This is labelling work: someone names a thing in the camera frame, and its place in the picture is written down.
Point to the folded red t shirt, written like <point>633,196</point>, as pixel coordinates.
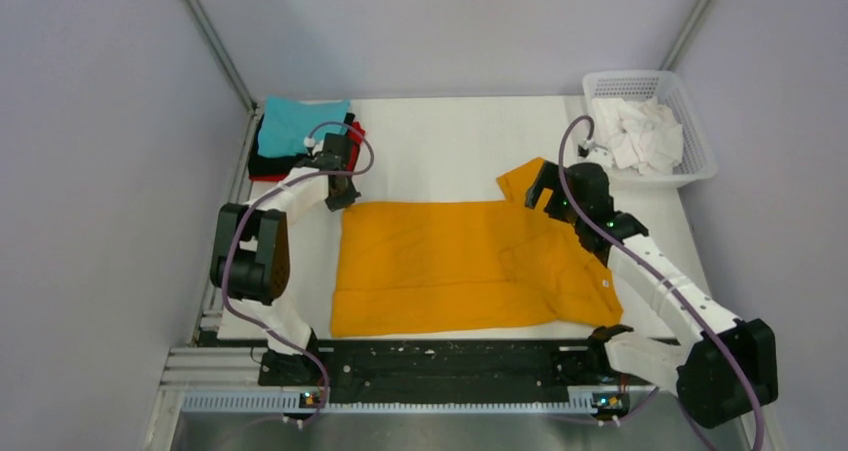
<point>265,179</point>

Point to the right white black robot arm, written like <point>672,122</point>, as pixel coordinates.
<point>721,367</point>

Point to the folded teal t shirt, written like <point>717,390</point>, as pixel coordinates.
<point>287,123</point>

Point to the white plastic basket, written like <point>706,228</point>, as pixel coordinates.
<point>698,162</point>

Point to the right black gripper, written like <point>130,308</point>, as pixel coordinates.
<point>547,178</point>

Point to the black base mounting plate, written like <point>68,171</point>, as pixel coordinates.
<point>466,392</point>

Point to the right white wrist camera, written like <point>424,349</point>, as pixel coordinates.
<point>593,153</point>

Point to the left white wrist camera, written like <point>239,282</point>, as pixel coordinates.
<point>312,145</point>

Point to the orange t shirt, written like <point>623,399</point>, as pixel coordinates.
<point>417,268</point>

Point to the left side aluminium rail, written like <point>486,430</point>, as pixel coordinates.
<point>238,191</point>

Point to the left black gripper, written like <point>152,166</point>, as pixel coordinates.
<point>347,199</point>

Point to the crumpled white t shirt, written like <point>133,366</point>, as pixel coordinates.
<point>642,136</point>

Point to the aluminium frame post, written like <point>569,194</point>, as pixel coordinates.
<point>687,34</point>
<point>219,53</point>

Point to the left aluminium frame post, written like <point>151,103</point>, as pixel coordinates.
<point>219,53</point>

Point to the white slotted cable duct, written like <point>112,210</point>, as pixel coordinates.
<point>305,403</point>

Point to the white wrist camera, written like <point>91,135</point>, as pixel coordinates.
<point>312,145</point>
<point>593,153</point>

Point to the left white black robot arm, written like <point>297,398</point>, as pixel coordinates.
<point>251,263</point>

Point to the folded black t shirt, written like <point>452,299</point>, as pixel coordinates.
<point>272,164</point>

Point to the right aluminium frame post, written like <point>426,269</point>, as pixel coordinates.
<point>687,34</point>

